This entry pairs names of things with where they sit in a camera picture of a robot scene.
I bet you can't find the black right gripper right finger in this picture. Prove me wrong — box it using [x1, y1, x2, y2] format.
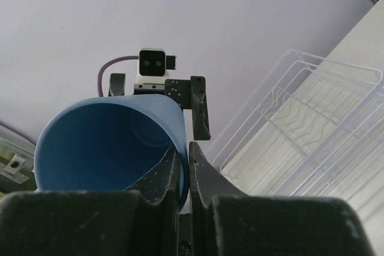
[189, 141, 374, 255]

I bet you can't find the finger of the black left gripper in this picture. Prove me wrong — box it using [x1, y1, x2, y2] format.
[108, 73, 125, 97]
[190, 76, 211, 140]

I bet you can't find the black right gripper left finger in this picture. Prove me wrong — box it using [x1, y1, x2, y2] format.
[1, 147, 180, 255]

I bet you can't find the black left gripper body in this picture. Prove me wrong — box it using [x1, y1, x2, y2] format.
[133, 75, 192, 110]

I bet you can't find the blue plastic cup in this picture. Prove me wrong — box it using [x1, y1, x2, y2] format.
[34, 94, 190, 206]

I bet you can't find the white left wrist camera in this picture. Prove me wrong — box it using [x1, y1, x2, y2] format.
[135, 49, 176, 85]

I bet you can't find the white wire dish rack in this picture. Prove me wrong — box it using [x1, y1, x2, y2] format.
[205, 50, 383, 196]

